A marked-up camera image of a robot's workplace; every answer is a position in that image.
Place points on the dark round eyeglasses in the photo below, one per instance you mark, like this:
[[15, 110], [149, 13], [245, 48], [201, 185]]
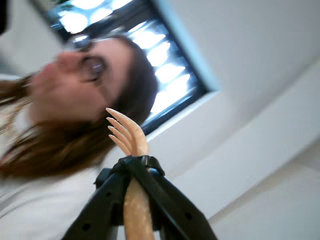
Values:
[[96, 68]]

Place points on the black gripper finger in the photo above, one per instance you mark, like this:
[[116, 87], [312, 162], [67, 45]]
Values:
[[100, 207], [175, 207]]

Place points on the orange plastic fork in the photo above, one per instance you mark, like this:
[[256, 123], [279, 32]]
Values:
[[137, 212]]

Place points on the woman in white shirt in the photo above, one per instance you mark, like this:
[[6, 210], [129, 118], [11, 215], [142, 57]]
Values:
[[70, 95]]

